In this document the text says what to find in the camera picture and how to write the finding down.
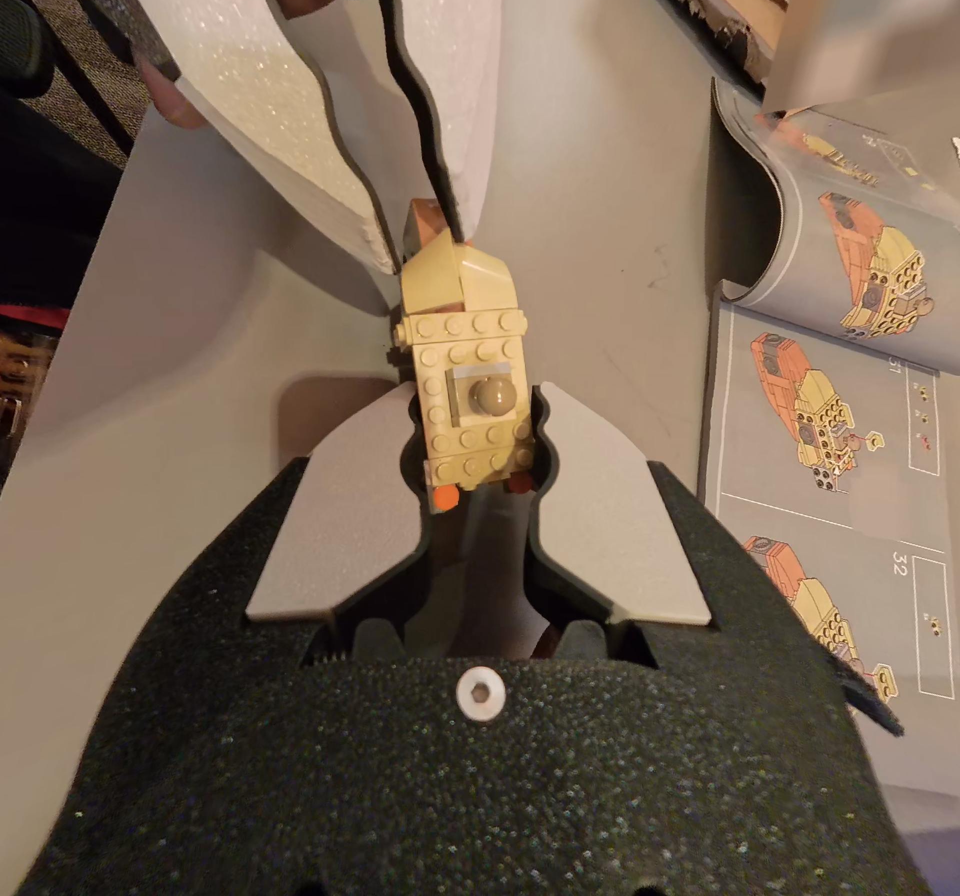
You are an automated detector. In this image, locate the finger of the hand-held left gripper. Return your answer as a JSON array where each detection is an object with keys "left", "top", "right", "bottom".
[
  {"left": 97, "top": 0, "right": 402, "bottom": 276},
  {"left": 373, "top": 0, "right": 504, "bottom": 237}
]

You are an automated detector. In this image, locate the grey instruction booklet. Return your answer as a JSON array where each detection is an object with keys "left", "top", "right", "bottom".
[{"left": 697, "top": 77, "right": 960, "bottom": 736}]

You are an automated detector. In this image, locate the person's left hand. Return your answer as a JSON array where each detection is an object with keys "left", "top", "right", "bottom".
[{"left": 141, "top": 60, "right": 210, "bottom": 131}]

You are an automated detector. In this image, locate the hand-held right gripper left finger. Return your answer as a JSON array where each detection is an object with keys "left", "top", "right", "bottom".
[{"left": 246, "top": 382, "right": 432, "bottom": 623}]

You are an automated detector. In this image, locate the person's dark clothing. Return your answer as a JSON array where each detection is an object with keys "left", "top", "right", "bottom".
[{"left": 0, "top": 86, "right": 125, "bottom": 492}]

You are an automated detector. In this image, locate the tan and brown brick model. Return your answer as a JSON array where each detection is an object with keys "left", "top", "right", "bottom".
[{"left": 390, "top": 197, "right": 540, "bottom": 515}]

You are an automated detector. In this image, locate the grey desk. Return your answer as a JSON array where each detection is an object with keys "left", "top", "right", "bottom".
[{"left": 0, "top": 0, "right": 960, "bottom": 896}]

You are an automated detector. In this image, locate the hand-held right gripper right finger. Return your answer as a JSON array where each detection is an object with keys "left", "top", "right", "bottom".
[{"left": 525, "top": 381, "right": 712, "bottom": 626}]

